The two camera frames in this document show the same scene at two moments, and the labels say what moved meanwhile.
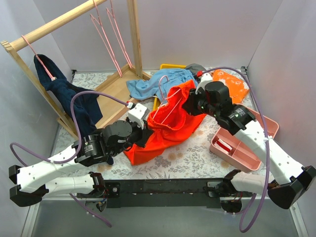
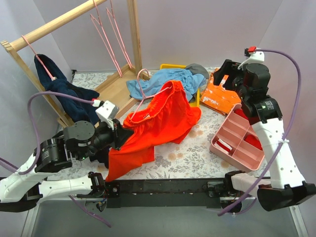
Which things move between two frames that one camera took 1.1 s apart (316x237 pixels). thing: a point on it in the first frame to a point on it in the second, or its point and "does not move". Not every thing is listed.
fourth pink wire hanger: [108, 12] does not move
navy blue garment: [88, 110] does not move
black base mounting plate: [160, 194] does not move
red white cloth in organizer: [222, 146] does not move
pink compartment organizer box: [226, 145] does not move
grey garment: [194, 68] does not move
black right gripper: [190, 103] to [227, 73]
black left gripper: [143, 136] to [118, 133]
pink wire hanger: [164, 98] to [144, 97]
